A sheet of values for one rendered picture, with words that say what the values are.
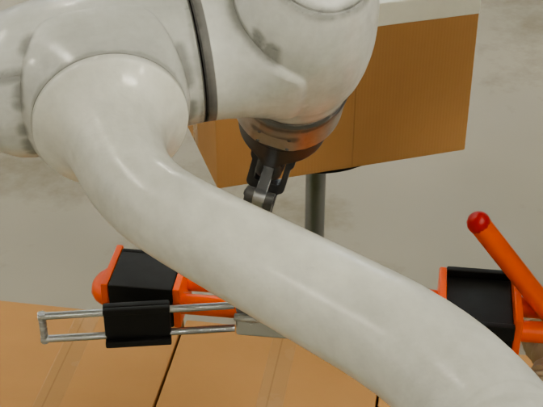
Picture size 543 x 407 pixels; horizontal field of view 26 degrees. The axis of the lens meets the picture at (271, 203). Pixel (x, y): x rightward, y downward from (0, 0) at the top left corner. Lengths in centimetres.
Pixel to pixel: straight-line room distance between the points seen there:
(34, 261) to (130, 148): 282
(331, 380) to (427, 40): 81
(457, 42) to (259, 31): 189
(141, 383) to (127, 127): 154
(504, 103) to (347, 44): 358
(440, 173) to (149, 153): 322
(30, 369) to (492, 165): 209
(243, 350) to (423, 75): 77
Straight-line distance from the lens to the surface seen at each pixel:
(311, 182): 291
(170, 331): 123
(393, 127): 269
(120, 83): 74
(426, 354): 58
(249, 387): 221
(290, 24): 76
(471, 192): 381
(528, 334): 122
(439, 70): 266
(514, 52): 474
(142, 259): 127
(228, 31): 79
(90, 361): 229
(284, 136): 90
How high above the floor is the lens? 203
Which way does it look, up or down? 33 degrees down
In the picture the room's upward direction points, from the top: straight up
